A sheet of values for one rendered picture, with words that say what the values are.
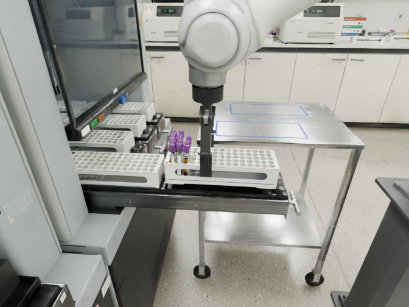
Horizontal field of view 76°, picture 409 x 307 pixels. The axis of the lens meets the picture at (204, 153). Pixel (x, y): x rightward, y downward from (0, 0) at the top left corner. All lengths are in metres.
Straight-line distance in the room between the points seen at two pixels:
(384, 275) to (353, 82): 2.38
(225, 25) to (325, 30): 2.72
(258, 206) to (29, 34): 0.63
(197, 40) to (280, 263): 1.41
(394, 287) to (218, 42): 1.08
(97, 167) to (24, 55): 0.33
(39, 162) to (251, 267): 1.24
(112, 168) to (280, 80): 2.51
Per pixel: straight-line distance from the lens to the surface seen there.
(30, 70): 0.62
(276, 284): 1.56
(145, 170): 0.74
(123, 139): 0.91
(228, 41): 0.38
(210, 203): 0.72
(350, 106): 3.37
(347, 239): 1.91
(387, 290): 1.27
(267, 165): 0.70
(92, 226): 0.79
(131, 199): 0.76
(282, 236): 1.38
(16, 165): 0.58
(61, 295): 0.59
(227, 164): 0.69
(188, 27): 0.39
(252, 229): 1.38
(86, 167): 0.80
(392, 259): 1.18
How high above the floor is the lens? 1.25
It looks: 30 degrees down
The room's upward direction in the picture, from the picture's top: straight up
